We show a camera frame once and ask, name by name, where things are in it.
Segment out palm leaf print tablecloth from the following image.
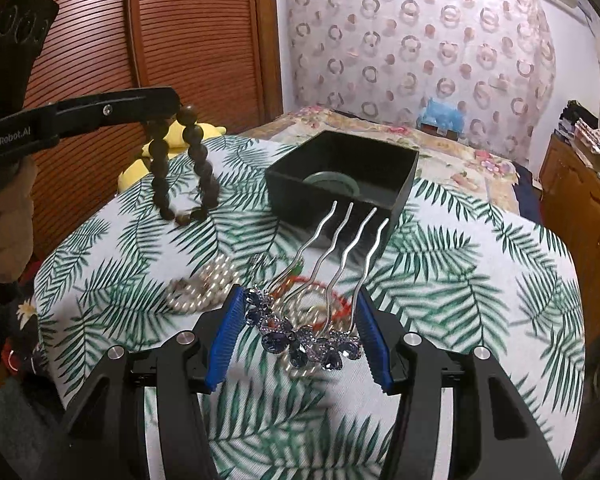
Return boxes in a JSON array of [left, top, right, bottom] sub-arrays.
[[34, 135, 587, 480]]

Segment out green jade bangle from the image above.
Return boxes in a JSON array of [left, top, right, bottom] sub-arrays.
[[300, 172, 363, 198]]

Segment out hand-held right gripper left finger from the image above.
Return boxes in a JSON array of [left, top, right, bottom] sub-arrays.
[[64, 284, 245, 480]]

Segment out red cord bracelet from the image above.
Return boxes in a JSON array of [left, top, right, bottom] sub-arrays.
[[272, 260, 361, 333]]

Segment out brown wooden wardrobe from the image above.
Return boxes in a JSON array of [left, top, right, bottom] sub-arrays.
[[20, 0, 285, 261]]

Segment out circle pattern curtain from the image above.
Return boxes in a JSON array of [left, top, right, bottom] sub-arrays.
[[275, 0, 556, 163]]

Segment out blue packet on bed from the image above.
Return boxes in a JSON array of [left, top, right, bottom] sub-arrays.
[[417, 97, 467, 137]]

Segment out dark wooden bead bracelet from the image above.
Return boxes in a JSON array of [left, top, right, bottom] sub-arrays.
[[149, 105, 221, 227]]

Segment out stack of folded clothes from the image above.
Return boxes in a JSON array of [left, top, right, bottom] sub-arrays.
[[552, 100, 600, 186]]

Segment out black square box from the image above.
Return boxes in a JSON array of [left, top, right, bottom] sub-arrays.
[[265, 130, 420, 252]]

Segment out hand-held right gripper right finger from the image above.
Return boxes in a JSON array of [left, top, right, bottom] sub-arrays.
[[353, 287, 563, 480]]

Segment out silver hair comb blue rhinestones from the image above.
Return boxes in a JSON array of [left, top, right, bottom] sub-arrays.
[[243, 201, 392, 374]]

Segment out yellow plush toy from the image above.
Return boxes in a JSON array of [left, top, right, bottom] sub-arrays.
[[118, 122, 228, 192]]

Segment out person's left hand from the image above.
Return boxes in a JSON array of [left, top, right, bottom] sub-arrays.
[[0, 157, 40, 256]]

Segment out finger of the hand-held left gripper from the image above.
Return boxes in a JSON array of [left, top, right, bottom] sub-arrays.
[[22, 86, 181, 142]]

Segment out wooden cabinet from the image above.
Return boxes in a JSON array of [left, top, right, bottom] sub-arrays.
[[539, 132, 600, 311]]

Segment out white pearl bracelet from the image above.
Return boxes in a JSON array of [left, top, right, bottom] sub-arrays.
[[165, 254, 253, 317]]

